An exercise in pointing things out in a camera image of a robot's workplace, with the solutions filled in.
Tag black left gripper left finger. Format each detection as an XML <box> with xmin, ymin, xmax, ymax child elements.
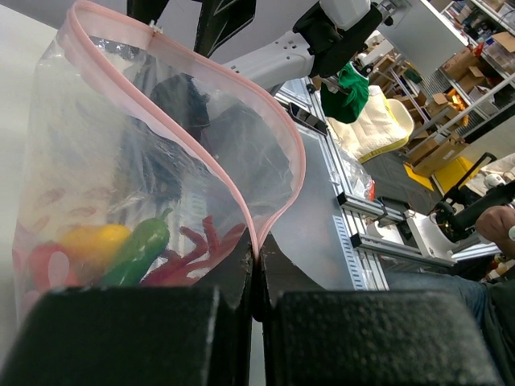
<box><xmin>1</xmin><ymin>234</ymin><xmax>253</xmax><ymax>385</ymax></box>

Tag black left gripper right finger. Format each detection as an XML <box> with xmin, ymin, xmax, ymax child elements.
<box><xmin>255</xmin><ymin>236</ymin><xmax>502</xmax><ymax>385</ymax></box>

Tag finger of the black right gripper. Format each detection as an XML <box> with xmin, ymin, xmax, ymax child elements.
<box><xmin>126</xmin><ymin>0</ymin><xmax>168</xmax><ymax>20</ymax></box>
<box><xmin>194</xmin><ymin>0</ymin><xmax>257</xmax><ymax>57</ymax></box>

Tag red toy lobster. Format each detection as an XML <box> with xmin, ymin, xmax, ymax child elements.
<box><xmin>140</xmin><ymin>216</ymin><xmax>246</xmax><ymax>286</ymax></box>

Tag green toy chili pepper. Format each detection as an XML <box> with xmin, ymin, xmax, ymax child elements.
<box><xmin>97</xmin><ymin>207</ymin><xmax>172</xmax><ymax>286</ymax></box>

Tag orange yellow toy mango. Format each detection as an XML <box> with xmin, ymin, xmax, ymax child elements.
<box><xmin>58</xmin><ymin>224</ymin><xmax>131</xmax><ymax>269</ymax></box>

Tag clear pink zip top bag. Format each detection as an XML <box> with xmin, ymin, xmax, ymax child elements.
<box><xmin>13</xmin><ymin>1</ymin><xmax>306</xmax><ymax>318</ymax></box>

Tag red toy chili pepper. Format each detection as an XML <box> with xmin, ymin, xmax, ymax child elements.
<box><xmin>28</xmin><ymin>243</ymin><xmax>80</xmax><ymax>293</ymax></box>

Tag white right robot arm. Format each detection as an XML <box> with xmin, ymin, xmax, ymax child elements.
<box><xmin>194</xmin><ymin>1</ymin><xmax>397</xmax><ymax>90</ymax></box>

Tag white bag zipper slider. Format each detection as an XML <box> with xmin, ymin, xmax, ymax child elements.
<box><xmin>149</xmin><ymin>19</ymin><xmax>163</xmax><ymax>36</ymax></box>

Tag person in green shirt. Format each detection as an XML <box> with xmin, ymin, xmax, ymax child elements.
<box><xmin>320</xmin><ymin>62</ymin><xmax>369</xmax><ymax>124</ymax></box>

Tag cream padded chair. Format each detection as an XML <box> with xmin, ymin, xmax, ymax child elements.
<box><xmin>327</xmin><ymin>85</ymin><xmax>414</xmax><ymax>163</ymax></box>

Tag cardboard boxes on shelves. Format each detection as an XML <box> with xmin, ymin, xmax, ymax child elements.
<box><xmin>392</xmin><ymin>30</ymin><xmax>515</xmax><ymax>178</ymax></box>

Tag slotted white cable duct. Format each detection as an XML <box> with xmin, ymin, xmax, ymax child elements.
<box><xmin>333</xmin><ymin>216</ymin><xmax>368</xmax><ymax>290</ymax></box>

